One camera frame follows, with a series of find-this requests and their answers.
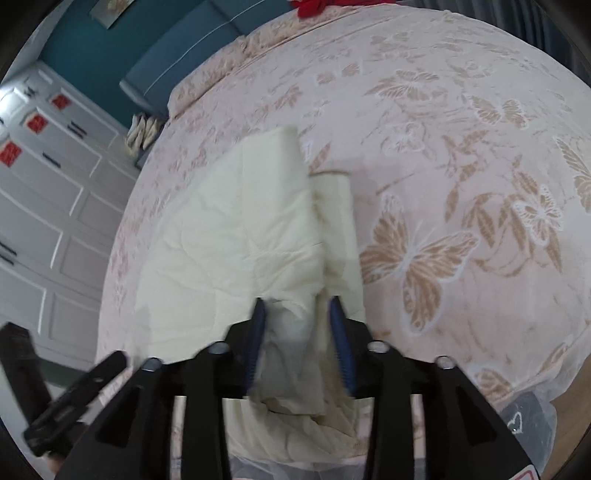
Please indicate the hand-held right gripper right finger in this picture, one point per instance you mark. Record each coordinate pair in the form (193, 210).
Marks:
(340, 341)

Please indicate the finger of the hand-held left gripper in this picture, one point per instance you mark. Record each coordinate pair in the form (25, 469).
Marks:
(78, 401)

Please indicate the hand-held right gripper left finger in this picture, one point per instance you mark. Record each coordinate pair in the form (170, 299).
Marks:
(257, 337)

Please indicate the cream garment with tan trim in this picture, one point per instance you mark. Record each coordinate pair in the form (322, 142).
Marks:
(221, 240)

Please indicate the white panelled wardrobe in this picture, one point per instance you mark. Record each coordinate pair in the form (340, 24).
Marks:
(41, 221)

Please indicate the clear plastic bag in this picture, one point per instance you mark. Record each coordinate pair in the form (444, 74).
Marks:
(526, 424)

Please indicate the red wardrobe sticker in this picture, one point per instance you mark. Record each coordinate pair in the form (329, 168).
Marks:
(60, 100)
(10, 153)
(37, 123)

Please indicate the pink butterfly print bed blanket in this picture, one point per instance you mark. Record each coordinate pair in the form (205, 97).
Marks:
(438, 138)

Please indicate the beige bag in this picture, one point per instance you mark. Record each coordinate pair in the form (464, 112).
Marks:
(143, 131)

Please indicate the blue padded headboard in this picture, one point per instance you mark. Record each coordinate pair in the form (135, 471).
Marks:
(184, 50)

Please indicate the red cloth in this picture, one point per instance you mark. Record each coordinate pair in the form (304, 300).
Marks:
(318, 5)

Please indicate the grey pleated curtain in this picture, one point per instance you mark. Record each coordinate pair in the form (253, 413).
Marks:
(549, 32)

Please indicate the wall picture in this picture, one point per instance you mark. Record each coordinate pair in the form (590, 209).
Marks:
(111, 9)

